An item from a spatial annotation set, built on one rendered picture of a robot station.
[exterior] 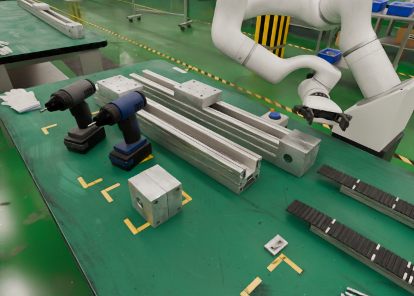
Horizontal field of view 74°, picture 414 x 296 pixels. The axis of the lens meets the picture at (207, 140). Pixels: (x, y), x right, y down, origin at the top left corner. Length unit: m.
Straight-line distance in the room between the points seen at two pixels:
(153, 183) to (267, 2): 0.73
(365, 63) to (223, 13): 0.52
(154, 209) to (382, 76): 0.87
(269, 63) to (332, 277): 0.65
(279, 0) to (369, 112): 0.49
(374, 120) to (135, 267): 0.87
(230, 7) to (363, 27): 0.46
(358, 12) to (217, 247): 0.88
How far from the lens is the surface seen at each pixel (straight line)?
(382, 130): 1.10
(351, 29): 1.14
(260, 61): 0.98
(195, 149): 0.83
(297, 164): 0.87
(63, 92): 0.93
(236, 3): 1.00
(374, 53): 1.14
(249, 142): 0.95
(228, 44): 0.98
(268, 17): 4.03
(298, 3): 1.11
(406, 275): 0.74
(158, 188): 0.68
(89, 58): 2.42
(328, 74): 1.00
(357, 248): 0.73
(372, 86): 1.14
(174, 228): 0.72
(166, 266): 0.66
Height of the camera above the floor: 1.34
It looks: 34 degrees down
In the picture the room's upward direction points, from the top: 2 degrees clockwise
